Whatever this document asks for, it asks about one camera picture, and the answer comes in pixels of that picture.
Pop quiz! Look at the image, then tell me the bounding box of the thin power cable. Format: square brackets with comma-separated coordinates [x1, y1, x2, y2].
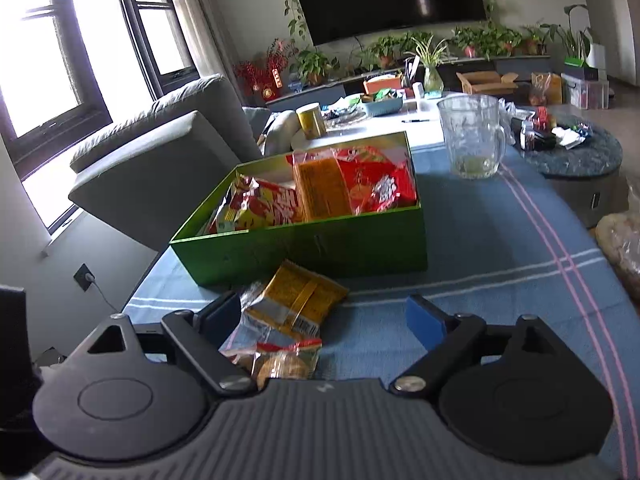
[89, 276, 124, 314]

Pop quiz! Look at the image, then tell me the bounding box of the grey media cabinet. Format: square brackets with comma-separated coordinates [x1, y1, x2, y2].
[264, 54, 554, 112]

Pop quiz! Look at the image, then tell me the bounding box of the wall socket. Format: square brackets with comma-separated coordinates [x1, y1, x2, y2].
[73, 263, 96, 292]

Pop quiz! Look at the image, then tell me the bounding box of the tall leafy plant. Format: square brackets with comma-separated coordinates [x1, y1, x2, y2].
[549, 4, 594, 67]

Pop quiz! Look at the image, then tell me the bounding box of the clear storage box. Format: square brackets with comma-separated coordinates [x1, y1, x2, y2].
[560, 72, 611, 110]

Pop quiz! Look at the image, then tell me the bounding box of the potted green plant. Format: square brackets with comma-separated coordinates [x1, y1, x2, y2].
[291, 49, 339, 87]
[366, 34, 402, 69]

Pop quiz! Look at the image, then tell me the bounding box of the glass vase with plant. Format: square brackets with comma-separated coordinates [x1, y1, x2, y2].
[406, 35, 449, 94]

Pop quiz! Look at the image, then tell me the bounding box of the black television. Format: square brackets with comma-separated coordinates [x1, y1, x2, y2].
[294, 0, 489, 47]

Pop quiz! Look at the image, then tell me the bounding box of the beige cushion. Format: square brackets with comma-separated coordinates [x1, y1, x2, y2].
[261, 109, 302, 157]

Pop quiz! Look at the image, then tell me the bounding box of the red yellow snack packet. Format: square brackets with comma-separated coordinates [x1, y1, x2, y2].
[206, 174, 304, 235]

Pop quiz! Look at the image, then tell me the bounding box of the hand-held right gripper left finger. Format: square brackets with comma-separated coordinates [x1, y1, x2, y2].
[62, 290, 256, 395]

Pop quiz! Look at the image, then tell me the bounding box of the round dark stone table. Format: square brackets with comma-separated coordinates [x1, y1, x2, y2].
[516, 112, 624, 229]

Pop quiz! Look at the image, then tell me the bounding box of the large red biscuit packet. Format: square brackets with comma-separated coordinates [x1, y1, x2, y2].
[286, 145, 417, 216]

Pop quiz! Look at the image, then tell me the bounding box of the white coffee table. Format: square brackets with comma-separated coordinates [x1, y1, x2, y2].
[292, 91, 453, 155]

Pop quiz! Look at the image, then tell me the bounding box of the white appliance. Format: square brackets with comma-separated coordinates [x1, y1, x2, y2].
[584, 42, 609, 70]

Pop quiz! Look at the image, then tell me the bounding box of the orange green pea snack packet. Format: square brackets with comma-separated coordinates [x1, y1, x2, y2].
[291, 151, 354, 224]

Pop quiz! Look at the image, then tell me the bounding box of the red festive decoration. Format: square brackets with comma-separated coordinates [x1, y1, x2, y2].
[233, 39, 299, 102]

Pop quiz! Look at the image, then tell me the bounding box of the beige curtain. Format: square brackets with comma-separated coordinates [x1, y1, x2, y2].
[162, 0, 233, 87]

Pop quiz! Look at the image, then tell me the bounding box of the blue basket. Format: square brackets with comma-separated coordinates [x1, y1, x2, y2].
[359, 95, 404, 117]

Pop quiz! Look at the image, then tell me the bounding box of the blue striped tablecloth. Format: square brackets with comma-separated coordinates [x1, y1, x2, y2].
[120, 144, 640, 480]

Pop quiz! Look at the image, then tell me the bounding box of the plastic bag of bread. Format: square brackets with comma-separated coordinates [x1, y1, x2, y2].
[594, 211, 640, 307]

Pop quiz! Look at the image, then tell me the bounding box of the grey sofa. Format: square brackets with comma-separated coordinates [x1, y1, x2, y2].
[67, 73, 263, 253]

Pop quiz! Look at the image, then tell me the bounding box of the yellow can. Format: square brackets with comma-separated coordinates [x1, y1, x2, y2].
[295, 102, 328, 140]

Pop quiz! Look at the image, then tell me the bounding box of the green cardboard box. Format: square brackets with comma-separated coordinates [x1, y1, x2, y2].
[169, 131, 429, 287]

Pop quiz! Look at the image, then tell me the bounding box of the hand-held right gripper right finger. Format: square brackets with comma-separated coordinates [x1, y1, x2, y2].
[390, 294, 576, 395]

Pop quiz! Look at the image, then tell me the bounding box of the clear biscuit packet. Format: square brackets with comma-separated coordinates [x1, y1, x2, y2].
[220, 337, 324, 394]

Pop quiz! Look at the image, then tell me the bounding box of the dark framed window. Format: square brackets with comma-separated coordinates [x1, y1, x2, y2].
[0, 0, 201, 233]

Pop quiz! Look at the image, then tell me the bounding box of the glass pitcher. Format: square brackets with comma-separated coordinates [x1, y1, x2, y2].
[436, 93, 507, 181]

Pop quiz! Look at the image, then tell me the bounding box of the orange bag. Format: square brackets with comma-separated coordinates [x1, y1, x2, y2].
[529, 72, 564, 106]

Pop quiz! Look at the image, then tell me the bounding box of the row of potted plants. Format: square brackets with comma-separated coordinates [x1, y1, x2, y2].
[450, 21, 557, 59]

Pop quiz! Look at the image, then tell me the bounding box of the open cardboard box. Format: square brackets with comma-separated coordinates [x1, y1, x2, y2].
[455, 70, 520, 95]

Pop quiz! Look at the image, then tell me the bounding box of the trailing vine plant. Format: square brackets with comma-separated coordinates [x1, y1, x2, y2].
[274, 0, 309, 42]

